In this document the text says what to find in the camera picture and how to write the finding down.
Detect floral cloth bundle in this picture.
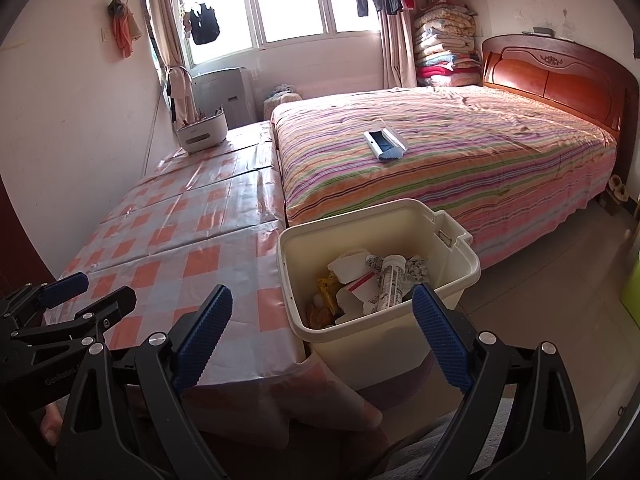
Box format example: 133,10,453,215
264,84,303,121

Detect person's left hand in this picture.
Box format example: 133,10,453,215
39,402,65,448

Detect wooden bed headboard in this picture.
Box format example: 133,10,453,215
481,34,640,151

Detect orange checked tablecloth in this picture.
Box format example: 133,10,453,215
42,121,386,431

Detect orange wrapper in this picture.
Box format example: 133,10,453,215
306,302,337,331

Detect orange hanging cloth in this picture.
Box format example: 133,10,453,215
107,0,143,59

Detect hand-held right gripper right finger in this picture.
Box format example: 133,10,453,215
409,282,587,480

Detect white red medicine box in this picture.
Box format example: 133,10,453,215
327,252,390,325

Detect stack of folded quilts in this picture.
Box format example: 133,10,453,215
412,0,483,88

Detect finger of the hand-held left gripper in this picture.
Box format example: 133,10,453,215
12,286,138,348
0,271,91,333

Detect dark red wooden door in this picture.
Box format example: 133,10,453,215
0,175,58,293

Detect cream plastic bin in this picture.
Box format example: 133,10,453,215
277,198,482,391

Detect white tabletop appliance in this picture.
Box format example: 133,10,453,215
175,105,228,155

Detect grey portable air conditioner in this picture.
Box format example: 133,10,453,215
190,66,253,128

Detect beige curtain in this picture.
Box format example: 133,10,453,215
380,7,418,90
142,0,193,126

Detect striped bed sheet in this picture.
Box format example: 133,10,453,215
270,85,618,268

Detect printed paper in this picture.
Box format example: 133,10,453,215
364,254,430,285

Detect black hanging vest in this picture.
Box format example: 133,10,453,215
189,2,221,46

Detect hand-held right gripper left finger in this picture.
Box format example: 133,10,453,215
57,284,235,480

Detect white and blue plastic case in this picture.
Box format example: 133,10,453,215
362,119,408,162

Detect white cylindrical bottle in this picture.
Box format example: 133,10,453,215
376,254,407,309

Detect yellow wrapper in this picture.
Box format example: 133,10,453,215
315,274,346,313

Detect lime green container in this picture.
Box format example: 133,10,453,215
620,250,640,313

